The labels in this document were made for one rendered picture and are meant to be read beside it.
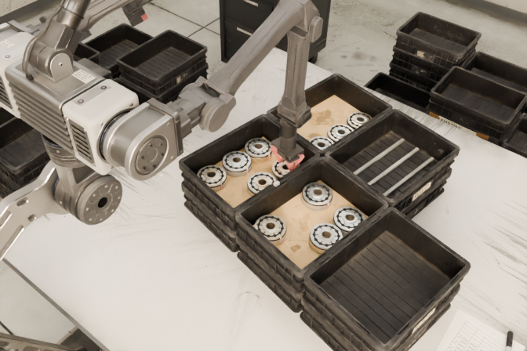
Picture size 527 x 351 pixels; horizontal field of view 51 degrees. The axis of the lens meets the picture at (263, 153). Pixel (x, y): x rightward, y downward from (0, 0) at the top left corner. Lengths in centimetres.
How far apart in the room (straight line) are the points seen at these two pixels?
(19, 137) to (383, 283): 182
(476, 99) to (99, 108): 227
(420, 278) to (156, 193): 99
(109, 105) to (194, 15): 340
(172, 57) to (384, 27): 196
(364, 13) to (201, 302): 330
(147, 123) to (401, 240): 99
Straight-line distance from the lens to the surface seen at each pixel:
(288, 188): 183
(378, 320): 166
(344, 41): 427
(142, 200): 208
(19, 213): 152
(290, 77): 161
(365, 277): 173
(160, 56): 318
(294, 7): 138
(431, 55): 326
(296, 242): 177
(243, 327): 175
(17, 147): 276
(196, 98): 124
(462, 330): 187
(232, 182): 193
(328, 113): 223
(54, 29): 125
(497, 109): 305
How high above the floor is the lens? 224
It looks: 44 degrees down
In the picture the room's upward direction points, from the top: 2 degrees clockwise
